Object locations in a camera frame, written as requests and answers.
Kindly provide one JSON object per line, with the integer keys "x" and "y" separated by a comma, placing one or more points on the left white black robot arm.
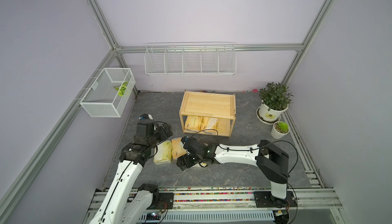
{"x": 133, "y": 157}

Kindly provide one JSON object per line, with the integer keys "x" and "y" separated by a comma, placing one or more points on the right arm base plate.
{"x": 264, "y": 199}

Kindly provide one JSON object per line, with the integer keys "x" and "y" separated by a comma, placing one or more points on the green tissue pack middle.
{"x": 163, "y": 153}

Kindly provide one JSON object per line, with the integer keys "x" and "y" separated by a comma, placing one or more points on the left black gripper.
{"x": 163, "y": 135}

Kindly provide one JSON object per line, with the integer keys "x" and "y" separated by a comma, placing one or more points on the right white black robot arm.
{"x": 266, "y": 156}

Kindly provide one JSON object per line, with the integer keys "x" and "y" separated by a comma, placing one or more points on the orange tissue pack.
{"x": 209, "y": 123}
{"x": 193, "y": 123}
{"x": 177, "y": 148}

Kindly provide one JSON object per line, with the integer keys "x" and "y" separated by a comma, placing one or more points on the aluminium rail frame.
{"x": 224, "y": 204}

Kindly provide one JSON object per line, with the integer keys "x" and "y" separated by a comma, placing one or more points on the colourful beads by wall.
{"x": 206, "y": 91}

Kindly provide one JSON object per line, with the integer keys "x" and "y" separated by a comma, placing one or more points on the small potted succulent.
{"x": 280, "y": 129}

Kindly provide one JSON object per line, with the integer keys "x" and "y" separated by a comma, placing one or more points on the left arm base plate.
{"x": 162, "y": 201}

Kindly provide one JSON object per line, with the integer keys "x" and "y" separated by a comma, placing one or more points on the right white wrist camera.
{"x": 184, "y": 139}

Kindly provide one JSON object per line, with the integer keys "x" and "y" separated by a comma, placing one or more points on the large potted green plant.
{"x": 275, "y": 99}

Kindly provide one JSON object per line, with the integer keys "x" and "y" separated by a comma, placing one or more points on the wooden two-tier shelf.
{"x": 211, "y": 105}

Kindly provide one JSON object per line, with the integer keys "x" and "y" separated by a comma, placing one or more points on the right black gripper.
{"x": 185, "y": 162}

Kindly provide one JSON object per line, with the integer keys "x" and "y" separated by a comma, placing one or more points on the white mesh wall basket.
{"x": 101, "y": 99}

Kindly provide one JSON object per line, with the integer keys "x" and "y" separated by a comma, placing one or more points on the white wire wall shelf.
{"x": 197, "y": 58}

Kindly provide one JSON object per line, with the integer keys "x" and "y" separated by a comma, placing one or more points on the green leaf in basket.
{"x": 121, "y": 89}

